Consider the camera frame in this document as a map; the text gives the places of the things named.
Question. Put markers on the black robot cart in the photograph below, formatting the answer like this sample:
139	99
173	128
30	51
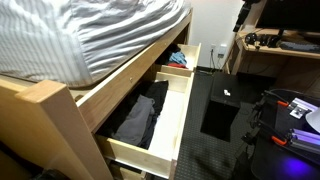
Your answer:
266	163

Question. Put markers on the light wooden bed frame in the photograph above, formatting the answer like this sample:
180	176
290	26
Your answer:
50	126

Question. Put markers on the white striped bedding mattress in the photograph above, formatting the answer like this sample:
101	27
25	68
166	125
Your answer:
83	30

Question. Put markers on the dark keyboard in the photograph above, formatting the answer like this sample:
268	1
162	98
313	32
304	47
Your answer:
300	46

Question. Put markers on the black box stool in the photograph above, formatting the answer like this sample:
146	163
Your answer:
221	110

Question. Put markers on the large wooden bed drawer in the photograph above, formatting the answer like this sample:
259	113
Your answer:
166	126

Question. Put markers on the black folded garment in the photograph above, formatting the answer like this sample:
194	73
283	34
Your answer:
159	95

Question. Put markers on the wooden desk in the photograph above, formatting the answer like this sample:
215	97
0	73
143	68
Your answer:
266	60

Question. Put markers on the grey folded garment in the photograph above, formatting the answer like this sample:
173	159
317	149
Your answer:
136	121

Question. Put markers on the white sticker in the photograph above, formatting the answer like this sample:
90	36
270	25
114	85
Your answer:
227	92

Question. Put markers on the dark crumpled garment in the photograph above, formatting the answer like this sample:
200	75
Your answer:
166	53

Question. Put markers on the orange clamp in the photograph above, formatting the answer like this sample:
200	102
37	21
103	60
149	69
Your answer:
282	103
278	140

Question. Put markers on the silver aluminium extrusion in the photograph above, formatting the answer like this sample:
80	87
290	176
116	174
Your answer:
301	107
305	140

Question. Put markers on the black headphones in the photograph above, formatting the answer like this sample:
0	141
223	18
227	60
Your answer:
250	38

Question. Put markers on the black camera on pole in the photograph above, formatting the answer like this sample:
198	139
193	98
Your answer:
241	15

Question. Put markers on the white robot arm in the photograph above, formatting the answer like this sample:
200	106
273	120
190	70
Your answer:
314	120

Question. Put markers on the red garment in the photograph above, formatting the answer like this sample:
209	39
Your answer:
177	65

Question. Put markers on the white wall outlet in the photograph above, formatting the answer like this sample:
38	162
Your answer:
222	49

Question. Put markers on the blue garment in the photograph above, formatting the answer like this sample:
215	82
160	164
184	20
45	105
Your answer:
178	58

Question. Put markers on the wooden lower drawer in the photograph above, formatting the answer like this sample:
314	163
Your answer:
125	172

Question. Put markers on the black computer monitor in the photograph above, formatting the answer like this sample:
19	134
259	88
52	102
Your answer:
286	13

